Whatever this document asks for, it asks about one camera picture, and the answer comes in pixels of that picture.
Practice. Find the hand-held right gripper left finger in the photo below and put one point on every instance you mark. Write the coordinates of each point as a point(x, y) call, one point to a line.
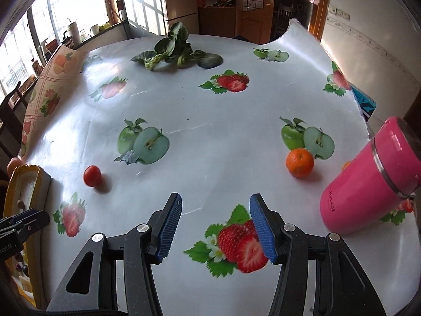
point(169, 225)

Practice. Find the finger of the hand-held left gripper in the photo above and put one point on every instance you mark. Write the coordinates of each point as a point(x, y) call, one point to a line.
point(34, 225)
point(23, 215)

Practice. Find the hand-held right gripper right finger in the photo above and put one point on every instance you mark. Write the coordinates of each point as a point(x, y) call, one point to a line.
point(261, 230)

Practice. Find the yellow cardboard box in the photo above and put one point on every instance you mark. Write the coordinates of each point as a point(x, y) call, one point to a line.
point(41, 191)

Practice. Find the red tomato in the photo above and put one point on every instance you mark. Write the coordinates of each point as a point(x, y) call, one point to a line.
point(92, 175)

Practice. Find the orange tangerine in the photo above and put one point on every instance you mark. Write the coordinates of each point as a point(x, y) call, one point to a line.
point(346, 165)
point(299, 163)

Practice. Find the pinkish round object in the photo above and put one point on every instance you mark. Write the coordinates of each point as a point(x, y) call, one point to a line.
point(13, 165)

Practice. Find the dark wooden chair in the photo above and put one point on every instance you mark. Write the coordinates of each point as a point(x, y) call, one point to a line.
point(11, 118)

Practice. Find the white fruit print tablecloth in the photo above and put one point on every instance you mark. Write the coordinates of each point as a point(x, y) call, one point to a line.
point(213, 138)

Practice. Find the pink tumbler cup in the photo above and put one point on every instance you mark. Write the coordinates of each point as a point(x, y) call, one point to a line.
point(361, 177)

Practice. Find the beige checkered fruit tablecloth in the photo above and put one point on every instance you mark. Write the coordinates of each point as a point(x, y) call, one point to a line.
point(46, 82)

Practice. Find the blue patterned box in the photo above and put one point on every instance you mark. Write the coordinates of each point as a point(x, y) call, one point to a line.
point(363, 102)

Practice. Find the white spray bottle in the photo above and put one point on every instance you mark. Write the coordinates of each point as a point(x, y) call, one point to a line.
point(44, 48)

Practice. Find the green leafy vegetable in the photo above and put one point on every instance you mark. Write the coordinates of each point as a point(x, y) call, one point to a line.
point(174, 51)

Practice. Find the white kettle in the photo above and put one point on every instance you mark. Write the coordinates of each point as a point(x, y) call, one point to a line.
point(73, 32)

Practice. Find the white cup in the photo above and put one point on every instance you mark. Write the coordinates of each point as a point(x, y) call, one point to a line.
point(94, 29)

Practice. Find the slatted wooden chair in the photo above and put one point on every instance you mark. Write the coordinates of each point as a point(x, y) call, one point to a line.
point(283, 21)

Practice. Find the large grid window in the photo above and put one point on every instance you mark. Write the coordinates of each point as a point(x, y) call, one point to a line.
point(65, 3)

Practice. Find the wooden door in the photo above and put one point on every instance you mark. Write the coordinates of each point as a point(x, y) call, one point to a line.
point(255, 10)

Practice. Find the brown refrigerator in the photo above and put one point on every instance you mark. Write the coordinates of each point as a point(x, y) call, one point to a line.
point(181, 3)

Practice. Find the white wall power strip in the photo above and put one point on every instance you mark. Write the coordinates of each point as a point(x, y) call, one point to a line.
point(338, 12)

